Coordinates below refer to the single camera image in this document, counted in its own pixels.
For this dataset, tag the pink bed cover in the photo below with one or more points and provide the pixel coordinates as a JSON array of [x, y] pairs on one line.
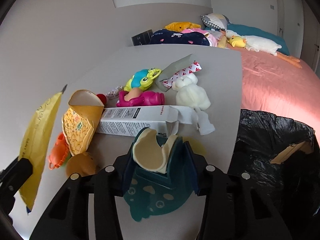
[[273, 85]]

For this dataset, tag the black wall socket panel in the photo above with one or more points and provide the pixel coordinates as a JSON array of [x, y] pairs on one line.
[[142, 38]]

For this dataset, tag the white long cardboard box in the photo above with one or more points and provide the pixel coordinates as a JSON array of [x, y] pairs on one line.
[[128, 121]]

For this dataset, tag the white wardrobe door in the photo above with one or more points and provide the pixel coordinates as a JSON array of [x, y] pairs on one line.
[[298, 27]]

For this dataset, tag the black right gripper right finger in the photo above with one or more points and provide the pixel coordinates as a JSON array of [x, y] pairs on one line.
[[219, 220]]

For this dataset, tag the brown round plush toy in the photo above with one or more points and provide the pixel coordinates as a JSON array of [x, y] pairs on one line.
[[83, 164]]

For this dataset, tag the yellow orange plush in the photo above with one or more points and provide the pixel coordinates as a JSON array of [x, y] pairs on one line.
[[181, 26]]

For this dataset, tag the teal pillow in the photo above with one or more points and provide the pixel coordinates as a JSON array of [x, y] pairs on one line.
[[244, 30]]

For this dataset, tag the orange crab toy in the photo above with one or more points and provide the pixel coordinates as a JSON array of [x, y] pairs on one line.
[[59, 152]]

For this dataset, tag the pink folded clothes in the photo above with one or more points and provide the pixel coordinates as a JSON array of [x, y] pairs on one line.
[[213, 42]]

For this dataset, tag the teal patterned torn wrapper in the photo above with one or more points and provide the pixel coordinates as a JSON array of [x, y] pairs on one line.
[[159, 184]]

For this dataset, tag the checkered patchwork pillow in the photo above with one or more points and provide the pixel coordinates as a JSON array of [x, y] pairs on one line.
[[215, 21]]

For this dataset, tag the green blue frog toy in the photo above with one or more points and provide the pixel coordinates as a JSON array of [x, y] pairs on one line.
[[142, 79]]

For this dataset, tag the yellow duck plush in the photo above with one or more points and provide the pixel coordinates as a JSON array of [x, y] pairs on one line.
[[237, 41]]

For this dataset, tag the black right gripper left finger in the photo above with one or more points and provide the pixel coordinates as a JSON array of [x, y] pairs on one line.
[[66, 216]]

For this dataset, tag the black trash bag bin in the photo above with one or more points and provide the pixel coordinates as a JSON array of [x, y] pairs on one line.
[[281, 157]]

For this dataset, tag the pink plastic toy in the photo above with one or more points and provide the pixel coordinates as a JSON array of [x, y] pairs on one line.
[[137, 97]]

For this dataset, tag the grey red-white torn package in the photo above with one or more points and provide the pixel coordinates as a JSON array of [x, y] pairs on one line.
[[179, 68]]

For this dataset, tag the white plush rabbit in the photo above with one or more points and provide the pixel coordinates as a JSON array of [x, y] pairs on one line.
[[189, 94]]

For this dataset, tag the yellow padded envelope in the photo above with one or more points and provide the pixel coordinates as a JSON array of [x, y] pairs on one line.
[[34, 146]]

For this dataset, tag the small knitted keychain toy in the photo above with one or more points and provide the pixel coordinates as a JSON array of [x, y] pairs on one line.
[[113, 94]]

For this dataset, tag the navy patterned blanket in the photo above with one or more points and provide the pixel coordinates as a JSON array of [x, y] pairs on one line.
[[165, 36]]

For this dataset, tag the white goose plush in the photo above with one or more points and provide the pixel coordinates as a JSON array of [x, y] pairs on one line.
[[257, 44]]

